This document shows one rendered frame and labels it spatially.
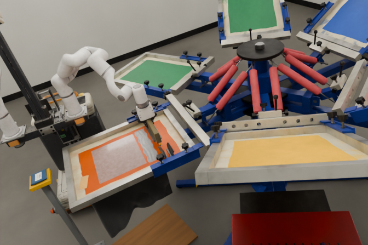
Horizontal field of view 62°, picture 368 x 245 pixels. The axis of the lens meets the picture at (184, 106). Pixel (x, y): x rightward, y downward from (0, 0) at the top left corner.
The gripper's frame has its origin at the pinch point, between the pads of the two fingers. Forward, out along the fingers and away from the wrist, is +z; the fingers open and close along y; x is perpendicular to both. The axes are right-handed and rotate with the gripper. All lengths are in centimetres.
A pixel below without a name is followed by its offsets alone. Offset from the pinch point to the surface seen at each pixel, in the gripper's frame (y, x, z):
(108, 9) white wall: -44, -380, 16
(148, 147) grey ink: 5.9, 5.4, 13.4
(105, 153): 32.8, -7.7, 14.2
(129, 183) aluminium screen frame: 25.0, 29.6, 11.7
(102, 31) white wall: -22, -379, 49
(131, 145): 15.4, -4.9, 14.1
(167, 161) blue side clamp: 0.6, 30.2, 8.3
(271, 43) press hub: -94, 0, -23
